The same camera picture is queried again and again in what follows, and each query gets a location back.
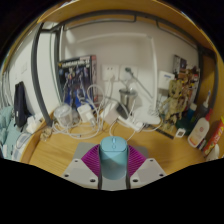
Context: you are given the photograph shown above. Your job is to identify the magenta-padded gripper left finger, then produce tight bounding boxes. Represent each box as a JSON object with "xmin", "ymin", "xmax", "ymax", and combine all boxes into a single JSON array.
[{"xmin": 61, "ymin": 143, "xmax": 102, "ymax": 191}]

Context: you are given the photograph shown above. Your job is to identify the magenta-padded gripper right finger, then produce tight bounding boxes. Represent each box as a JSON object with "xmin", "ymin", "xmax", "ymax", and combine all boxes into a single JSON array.
[{"xmin": 126, "ymin": 144, "xmax": 168, "ymax": 190}]

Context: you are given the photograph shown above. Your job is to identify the light blue computer mouse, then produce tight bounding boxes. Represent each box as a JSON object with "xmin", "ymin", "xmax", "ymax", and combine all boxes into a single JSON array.
[{"xmin": 98, "ymin": 136, "xmax": 129, "ymax": 181}]

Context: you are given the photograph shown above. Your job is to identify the black ruler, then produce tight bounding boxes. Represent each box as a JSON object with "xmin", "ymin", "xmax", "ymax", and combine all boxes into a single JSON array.
[{"xmin": 155, "ymin": 128, "xmax": 177, "ymax": 140}]

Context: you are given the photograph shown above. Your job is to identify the white power strip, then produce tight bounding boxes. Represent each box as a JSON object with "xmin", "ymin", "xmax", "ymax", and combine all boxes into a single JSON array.
[{"xmin": 116, "ymin": 114, "xmax": 145, "ymax": 133}]

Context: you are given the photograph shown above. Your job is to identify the white desk lamp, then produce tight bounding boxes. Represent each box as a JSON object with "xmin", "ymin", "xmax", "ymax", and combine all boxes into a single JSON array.
[{"xmin": 78, "ymin": 31, "xmax": 163, "ymax": 127}]

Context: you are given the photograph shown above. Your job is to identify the dark green pot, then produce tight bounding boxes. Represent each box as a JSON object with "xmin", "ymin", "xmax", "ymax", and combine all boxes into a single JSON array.
[{"xmin": 175, "ymin": 118, "xmax": 190, "ymax": 132}]

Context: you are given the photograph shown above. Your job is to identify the white charger block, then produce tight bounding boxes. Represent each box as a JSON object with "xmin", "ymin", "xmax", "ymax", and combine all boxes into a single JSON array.
[
  {"xmin": 101, "ymin": 101, "xmax": 119, "ymax": 126},
  {"xmin": 77, "ymin": 103, "xmax": 94, "ymax": 124}
]

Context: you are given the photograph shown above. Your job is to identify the clear glass jar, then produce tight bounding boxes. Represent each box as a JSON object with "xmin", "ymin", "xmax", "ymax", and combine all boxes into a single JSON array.
[{"xmin": 53, "ymin": 103, "xmax": 74, "ymax": 127}]

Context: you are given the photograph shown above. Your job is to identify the white lotion bottle red pump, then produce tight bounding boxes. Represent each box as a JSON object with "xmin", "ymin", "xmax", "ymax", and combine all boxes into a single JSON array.
[{"xmin": 187, "ymin": 108, "xmax": 214, "ymax": 148}]

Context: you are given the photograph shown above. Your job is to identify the small white box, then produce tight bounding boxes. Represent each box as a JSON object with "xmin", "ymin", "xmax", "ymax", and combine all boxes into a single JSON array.
[{"xmin": 25, "ymin": 114, "xmax": 43, "ymax": 134}]

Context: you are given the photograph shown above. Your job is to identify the white printed mug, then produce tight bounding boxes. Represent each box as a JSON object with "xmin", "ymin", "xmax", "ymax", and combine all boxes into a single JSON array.
[{"xmin": 205, "ymin": 143, "xmax": 221, "ymax": 162}]

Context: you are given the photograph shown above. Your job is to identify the brown tree creature figurine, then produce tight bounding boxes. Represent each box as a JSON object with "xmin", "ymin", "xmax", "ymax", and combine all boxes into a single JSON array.
[{"xmin": 161, "ymin": 79, "xmax": 188, "ymax": 126}]

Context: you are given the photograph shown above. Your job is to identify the metal cup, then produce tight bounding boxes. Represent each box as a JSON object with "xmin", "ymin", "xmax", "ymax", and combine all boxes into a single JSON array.
[{"xmin": 119, "ymin": 87, "xmax": 138, "ymax": 108}]

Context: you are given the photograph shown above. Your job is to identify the teal bedding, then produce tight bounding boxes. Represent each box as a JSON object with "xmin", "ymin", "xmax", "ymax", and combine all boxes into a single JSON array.
[{"xmin": 0, "ymin": 105, "xmax": 24, "ymax": 160}]

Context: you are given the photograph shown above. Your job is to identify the blue bottle white nozzle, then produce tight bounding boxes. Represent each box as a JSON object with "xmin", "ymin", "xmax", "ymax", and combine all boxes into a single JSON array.
[{"xmin": 194, "ymin": 89, "xmax": 213, "ymax": 123}]

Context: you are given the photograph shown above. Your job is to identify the black bag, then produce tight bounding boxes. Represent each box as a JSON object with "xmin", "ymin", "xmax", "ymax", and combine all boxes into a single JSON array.
[{"xmin": 13, "ymin": 81, "xmax": 33, "ymax": 128}]

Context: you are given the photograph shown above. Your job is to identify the robot model kit box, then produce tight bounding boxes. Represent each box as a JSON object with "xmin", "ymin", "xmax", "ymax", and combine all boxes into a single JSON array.
[{"xmin": 58, "ymin": 54, "xmax": 98, "ymax": 109}]

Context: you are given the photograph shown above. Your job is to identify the colourful figure boxes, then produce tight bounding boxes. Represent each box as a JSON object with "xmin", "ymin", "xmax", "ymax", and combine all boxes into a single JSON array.
[{"xmin": 172, "ymin": 54, "xmax": 201, "ymax": 101}]

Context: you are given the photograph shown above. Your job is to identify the white cable tangle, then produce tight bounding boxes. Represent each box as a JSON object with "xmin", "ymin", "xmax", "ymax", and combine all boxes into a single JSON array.
[{"xmin": 49, "ymin": 84, "xmax": 113, "ymax": 141}]

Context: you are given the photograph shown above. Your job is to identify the white wall box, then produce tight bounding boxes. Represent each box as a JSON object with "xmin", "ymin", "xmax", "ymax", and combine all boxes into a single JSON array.
[{"xmin": 158, "ymin": 70, "xmax": 176, "ymax": 89}]

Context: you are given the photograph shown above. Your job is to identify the white wall socket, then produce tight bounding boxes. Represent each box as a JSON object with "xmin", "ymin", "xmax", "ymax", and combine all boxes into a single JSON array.
[
  {"xmin": 101, "ymin": 64, "xmax": 119, "ymax": 83},
  {"xmin": 119, "ymin": 64, "xmax": 138, "ymax": 83}
]

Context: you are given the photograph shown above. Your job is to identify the dark grey metal desk frame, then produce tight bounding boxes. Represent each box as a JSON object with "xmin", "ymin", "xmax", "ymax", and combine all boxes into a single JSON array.
[{"xmin": 30, "ymin": 9, "xmax": 220, "ymax": 127}]

